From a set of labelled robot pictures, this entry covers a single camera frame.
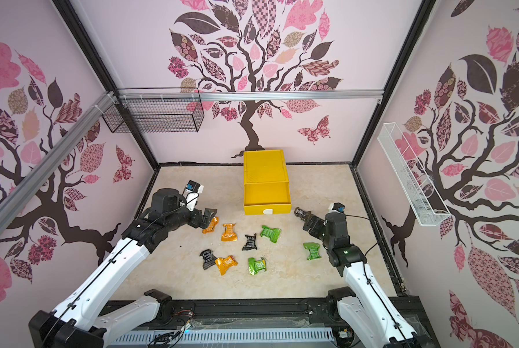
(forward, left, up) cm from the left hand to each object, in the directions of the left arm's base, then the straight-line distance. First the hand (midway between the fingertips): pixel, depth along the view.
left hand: (203, 211), depth 77 cm
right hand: (-1, -42, -8) cm, 42 cm away
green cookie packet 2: (-7, -43, -19) cm, 47 cm away
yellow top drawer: (+10, -25, -7) cm, 28 cm away
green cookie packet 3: (-13, -18, -19) cm, 30 cm away
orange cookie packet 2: (-12, -6, -20) cm, 24 cm away
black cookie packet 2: (-10, 0, -19) cm, 22 cm away
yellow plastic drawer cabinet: (+18, -23, +1) cm, 29 cm away
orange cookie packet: (0, -6, -20) cm, 21 cm away
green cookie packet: (+1, -26, -19) cm, 32 cm away
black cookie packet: (-4, -16, -20) cm, 26 cm away
